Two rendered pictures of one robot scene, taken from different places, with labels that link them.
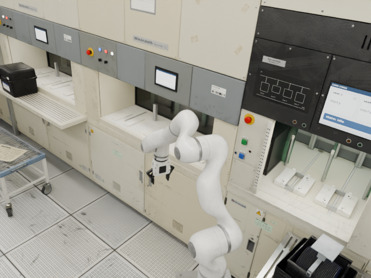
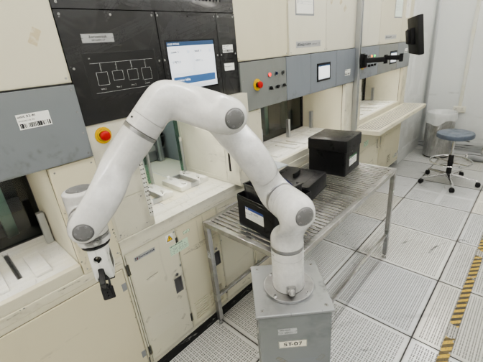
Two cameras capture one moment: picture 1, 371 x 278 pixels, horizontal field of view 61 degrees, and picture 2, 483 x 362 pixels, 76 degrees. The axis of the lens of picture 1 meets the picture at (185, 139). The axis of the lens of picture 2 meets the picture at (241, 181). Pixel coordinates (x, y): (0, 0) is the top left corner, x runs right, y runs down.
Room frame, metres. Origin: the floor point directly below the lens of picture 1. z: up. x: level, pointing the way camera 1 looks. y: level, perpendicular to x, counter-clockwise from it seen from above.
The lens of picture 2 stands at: (0.93, 0.79, 1.61)
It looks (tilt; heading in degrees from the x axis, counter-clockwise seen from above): 23 degrees down; 279
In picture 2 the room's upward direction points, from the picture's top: 5 degrees counter-clockwise
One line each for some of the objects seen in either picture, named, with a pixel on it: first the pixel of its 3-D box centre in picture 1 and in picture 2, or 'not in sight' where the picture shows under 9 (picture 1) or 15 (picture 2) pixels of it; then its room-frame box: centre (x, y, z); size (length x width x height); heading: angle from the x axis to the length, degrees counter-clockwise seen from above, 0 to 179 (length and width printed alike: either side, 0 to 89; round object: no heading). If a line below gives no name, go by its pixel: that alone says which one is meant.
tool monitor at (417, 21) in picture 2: not in sight; (394, 43); (0.02, -2.08, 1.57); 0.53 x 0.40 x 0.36; 144
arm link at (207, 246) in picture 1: (208, 253); (290, 221); (0.92, -0.14, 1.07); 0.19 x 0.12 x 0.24; 119
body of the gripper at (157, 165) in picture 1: (160, 164); (99, 256); (1.46, 0.12, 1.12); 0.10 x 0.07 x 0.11; 119
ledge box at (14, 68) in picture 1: (17, 79); not in sight; (2.99, 1.73, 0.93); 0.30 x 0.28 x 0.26; 51
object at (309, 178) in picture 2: not in sight; (296, 181); (0.86, -1.05, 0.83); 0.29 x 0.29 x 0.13; 61
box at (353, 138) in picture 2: not in sight; (334, 151); (0.58, -1.43, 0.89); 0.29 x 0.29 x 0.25; 58
